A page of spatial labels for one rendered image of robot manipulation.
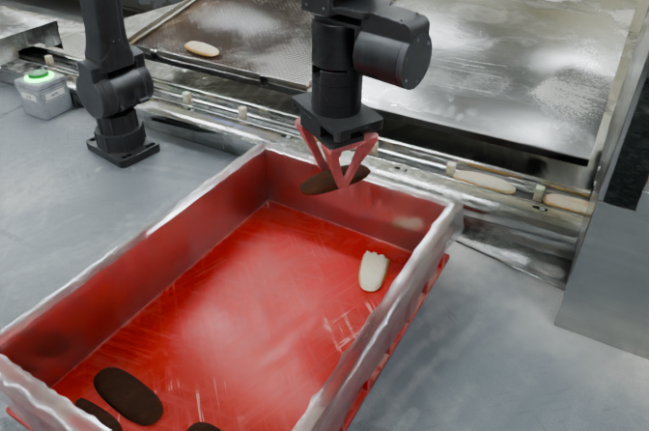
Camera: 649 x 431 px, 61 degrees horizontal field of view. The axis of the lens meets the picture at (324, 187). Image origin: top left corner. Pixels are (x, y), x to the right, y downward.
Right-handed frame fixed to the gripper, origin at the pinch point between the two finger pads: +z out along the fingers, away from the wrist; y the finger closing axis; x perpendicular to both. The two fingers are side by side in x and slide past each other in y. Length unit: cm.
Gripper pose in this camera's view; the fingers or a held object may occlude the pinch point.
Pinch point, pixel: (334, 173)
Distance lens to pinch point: 68.0
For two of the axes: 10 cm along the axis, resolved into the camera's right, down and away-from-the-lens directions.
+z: -0.1, 8.2, 5.8
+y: -5.1, -5.0, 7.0
